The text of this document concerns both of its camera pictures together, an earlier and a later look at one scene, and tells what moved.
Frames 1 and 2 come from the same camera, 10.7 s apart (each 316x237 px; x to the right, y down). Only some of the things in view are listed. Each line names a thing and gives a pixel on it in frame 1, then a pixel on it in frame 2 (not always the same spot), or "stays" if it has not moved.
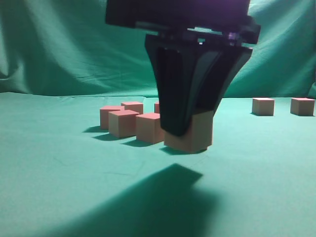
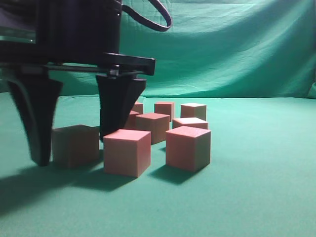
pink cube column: (263, 106) to (75, 145)
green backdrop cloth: (61, 175) stays
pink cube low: (148, 128) stays
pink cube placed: (134, 106) stays
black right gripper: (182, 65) to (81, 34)
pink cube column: (302, 106) to (127, 152)
